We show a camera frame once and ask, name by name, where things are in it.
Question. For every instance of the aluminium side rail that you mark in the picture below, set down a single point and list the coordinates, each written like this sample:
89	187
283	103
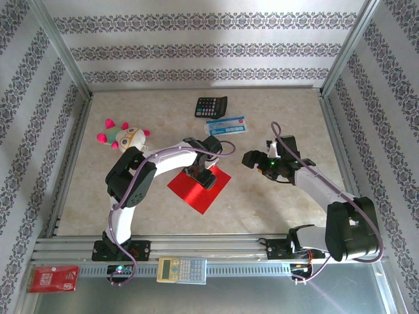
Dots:
342	147
70	163

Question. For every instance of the black desk calculator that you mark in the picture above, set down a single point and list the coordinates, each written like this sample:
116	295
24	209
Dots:
209	107

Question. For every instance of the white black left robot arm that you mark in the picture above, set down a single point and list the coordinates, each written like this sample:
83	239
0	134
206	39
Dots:
170	160

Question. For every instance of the grey metal sheet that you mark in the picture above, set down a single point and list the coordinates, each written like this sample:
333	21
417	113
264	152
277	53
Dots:
229	297

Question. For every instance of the long aluminium mounting rail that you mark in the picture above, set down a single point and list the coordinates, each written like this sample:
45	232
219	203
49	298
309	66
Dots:
203	243

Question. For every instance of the small circuit board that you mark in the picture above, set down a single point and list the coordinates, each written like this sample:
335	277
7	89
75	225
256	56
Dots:
119	269
301	268

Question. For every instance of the red cloth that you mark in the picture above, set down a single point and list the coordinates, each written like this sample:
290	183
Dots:
193	196

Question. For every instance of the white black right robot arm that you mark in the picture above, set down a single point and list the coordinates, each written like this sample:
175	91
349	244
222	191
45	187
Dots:
314	186

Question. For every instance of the aluminium frame post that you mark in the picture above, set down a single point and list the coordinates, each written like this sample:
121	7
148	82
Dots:
63	49
348	49

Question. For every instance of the white pink plush toy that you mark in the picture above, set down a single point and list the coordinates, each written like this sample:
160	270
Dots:
129	139

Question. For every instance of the red flat packet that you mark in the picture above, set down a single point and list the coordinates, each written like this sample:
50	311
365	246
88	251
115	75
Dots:
52	279

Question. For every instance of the blue white flat packet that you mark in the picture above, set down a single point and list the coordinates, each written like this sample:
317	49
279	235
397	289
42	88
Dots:
226	127

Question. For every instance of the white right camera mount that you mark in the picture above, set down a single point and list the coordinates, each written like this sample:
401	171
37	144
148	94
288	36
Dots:
273	150

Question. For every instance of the thin aluminium edge rail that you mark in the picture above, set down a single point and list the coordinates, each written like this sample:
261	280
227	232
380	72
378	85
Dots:
203	87

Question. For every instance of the beige grey scientific calculator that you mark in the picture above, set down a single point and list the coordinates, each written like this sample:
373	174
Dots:
181	269

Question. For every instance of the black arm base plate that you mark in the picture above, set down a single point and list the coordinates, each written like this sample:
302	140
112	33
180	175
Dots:
275	250
144	250

